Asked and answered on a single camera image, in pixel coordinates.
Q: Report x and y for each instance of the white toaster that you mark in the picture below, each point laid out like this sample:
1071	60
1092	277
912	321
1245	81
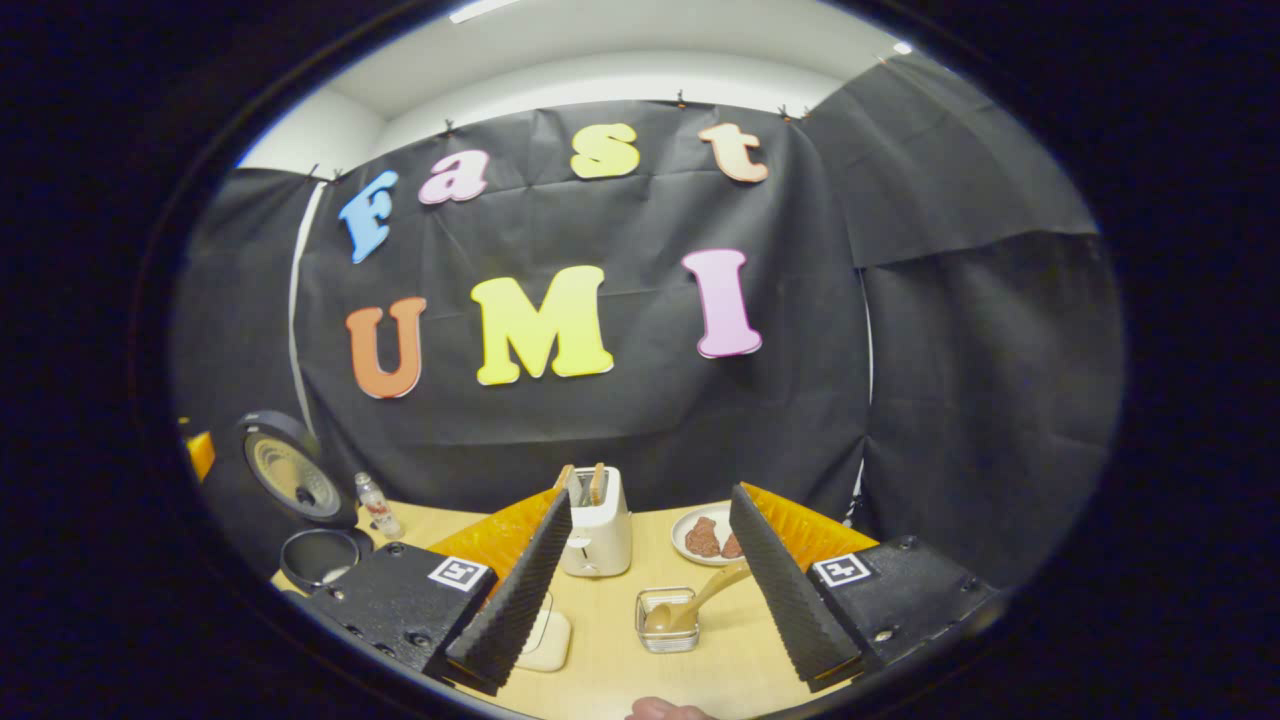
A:
600	540

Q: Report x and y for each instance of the white plate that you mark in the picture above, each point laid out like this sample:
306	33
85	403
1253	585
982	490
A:
685	545

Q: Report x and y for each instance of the clear box of rice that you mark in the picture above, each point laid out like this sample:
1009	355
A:
548	640

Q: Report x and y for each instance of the large ceiling light panel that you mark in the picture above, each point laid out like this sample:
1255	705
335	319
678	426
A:
485	10

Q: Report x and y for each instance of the brown meat piece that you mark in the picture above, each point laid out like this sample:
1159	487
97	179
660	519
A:
731	546
702	538

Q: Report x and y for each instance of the black backdrop cloth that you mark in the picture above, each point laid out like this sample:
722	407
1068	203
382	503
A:
650	400

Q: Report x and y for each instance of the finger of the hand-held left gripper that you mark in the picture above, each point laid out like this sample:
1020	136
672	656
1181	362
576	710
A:
200	452

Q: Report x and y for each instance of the wooden spoon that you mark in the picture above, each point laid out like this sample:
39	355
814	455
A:
705	595

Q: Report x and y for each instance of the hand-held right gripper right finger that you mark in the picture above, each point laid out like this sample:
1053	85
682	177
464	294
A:
790	600

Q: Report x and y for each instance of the dark lidded rice cooker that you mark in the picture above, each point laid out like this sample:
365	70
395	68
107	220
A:
290	470

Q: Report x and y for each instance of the clear plastic bottle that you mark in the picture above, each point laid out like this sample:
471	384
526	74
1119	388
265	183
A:
378	508

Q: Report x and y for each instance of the toast slice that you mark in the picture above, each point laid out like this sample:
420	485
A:
565	477
598	483

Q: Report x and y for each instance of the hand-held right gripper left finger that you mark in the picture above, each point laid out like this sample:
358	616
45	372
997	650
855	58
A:
515	600

